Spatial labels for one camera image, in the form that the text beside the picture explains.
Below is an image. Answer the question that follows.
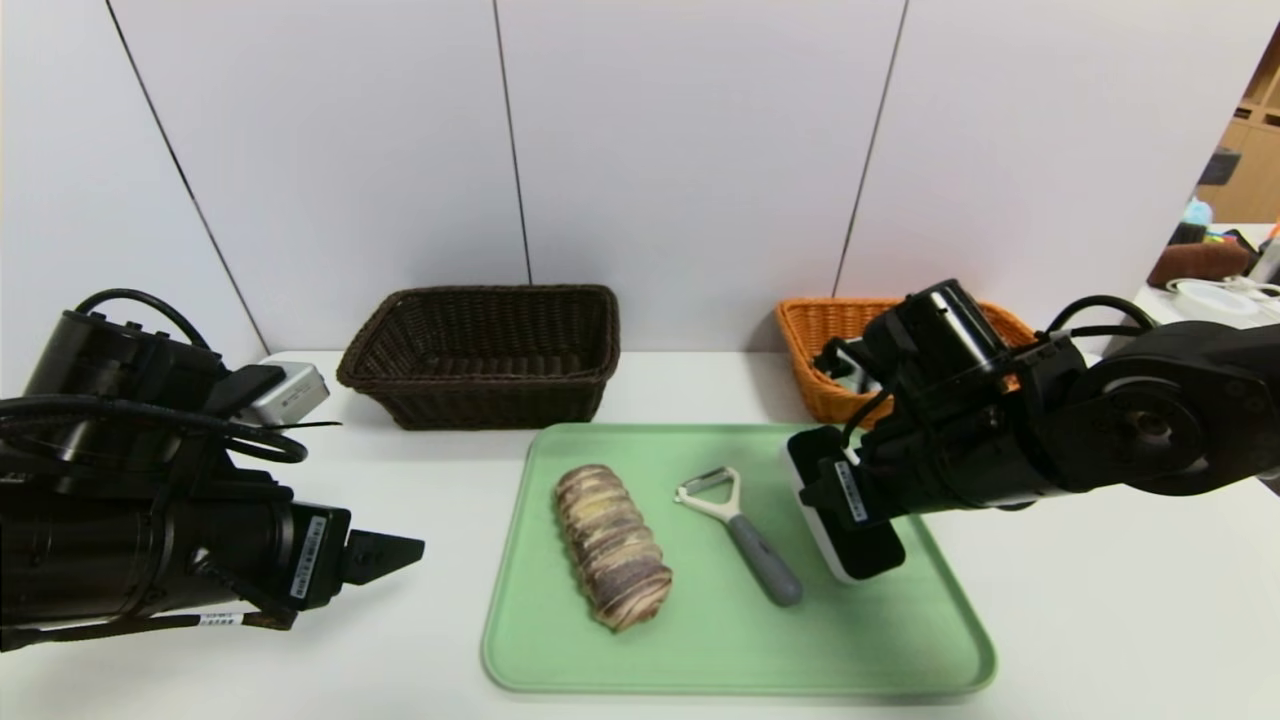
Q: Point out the white plastic bowl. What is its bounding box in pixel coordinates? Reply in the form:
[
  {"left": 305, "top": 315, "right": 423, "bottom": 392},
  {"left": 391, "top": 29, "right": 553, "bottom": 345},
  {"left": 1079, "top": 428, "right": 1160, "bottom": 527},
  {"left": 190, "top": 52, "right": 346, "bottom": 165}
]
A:
[{"left": 1168, "top": 278, "right": 1256, "bottom": 321}]

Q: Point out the light green plastic tray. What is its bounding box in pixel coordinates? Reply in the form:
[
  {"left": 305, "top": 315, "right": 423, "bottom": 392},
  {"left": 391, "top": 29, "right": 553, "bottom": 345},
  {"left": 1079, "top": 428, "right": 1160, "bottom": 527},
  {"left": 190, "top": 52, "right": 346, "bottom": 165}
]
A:
[{"left": 482, "top": 423, "right": 997, "bottom": 695}]

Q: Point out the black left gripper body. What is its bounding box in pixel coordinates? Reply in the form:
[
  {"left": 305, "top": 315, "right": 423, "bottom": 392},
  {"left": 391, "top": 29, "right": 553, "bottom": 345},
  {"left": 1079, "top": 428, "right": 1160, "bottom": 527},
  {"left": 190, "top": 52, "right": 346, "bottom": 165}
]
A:
[{"left": 152, "top": 489, "right": 352, "bottom": 619}]

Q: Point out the marbled brown bread loaf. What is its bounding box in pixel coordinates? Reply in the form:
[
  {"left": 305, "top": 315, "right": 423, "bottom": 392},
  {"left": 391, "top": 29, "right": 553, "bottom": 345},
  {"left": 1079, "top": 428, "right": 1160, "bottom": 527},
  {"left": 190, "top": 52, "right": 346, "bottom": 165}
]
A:
[{"left": 555, "top": 464, "right": 673, "bottom": 632}]

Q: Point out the brown plush object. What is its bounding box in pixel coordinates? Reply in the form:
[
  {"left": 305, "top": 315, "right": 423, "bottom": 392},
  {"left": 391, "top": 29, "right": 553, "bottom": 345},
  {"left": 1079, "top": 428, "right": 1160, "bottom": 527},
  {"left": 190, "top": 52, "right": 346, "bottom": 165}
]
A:
[{"left": 1148, "top": 243, "right": 1247, "bottom": 291}]

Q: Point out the white background table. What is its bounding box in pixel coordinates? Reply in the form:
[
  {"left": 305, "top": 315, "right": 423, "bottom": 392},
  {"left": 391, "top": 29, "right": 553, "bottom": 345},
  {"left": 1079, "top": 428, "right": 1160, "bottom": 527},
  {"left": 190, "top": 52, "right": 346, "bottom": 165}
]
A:
[{"left": 1128, "top": 225, "right": 1280, "bottom": 331}]

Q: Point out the wooden shelf unit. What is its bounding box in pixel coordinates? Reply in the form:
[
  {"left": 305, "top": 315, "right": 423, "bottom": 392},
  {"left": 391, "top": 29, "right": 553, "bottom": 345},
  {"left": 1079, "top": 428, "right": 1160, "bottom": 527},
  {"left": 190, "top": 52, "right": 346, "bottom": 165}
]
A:
[{"left": 1192, "top": 20, "right": 1280, "bottom": 226}]

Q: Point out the dark brown wicker basket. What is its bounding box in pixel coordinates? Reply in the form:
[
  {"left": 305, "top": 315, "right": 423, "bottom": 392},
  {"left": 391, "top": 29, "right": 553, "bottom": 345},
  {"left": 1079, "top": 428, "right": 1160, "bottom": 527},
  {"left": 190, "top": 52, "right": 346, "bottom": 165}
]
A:
[{"left": 336, "top": 285, "right": 621, "bottom": 432}]

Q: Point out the grey handled white peeler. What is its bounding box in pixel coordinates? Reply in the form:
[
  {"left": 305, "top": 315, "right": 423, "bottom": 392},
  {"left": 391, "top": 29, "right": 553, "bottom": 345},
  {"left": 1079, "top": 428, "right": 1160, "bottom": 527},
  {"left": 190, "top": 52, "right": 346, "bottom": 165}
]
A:
[{"left": 673, "top": 466, "right": 803, "bottom": 608}]

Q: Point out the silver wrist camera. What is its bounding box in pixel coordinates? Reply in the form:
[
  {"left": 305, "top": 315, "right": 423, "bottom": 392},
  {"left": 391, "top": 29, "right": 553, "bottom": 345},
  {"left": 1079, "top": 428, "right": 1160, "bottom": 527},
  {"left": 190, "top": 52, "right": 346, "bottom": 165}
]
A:
[
  {"left": 205, "top": 362, "right": 331, "bottom": 429},
  {"left": 828, "top": 345, "right": 883, "bottom": 397}
]

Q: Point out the orange wicker basket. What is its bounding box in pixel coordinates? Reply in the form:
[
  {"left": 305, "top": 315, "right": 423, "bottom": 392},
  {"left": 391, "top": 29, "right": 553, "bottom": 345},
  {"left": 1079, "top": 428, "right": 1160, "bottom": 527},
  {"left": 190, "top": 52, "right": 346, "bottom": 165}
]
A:
[{"left": 776, "top": 297, "right": 1041, "bottom": 427}]

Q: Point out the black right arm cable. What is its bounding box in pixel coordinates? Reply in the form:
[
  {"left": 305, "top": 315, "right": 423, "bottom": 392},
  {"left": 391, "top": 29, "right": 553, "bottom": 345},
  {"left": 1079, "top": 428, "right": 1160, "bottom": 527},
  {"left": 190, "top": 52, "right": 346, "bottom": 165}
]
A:
[{"left": 1045, "top": 293, "right": 1161, "bottom": 341}]

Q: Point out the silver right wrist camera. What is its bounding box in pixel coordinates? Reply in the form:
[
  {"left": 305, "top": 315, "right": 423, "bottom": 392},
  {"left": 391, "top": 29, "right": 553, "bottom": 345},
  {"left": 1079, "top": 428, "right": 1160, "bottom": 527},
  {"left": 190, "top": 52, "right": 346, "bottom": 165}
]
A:
[{"left": 828, "top": 345, "right": 883, "bottom": 397}]

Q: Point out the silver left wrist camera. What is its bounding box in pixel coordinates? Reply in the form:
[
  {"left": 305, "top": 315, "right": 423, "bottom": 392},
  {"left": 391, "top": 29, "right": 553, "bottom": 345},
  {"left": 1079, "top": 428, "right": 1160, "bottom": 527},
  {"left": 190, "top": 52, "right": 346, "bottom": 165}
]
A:
[{"left": 205, "top": 362, "right": 331, "bottom": 429}]

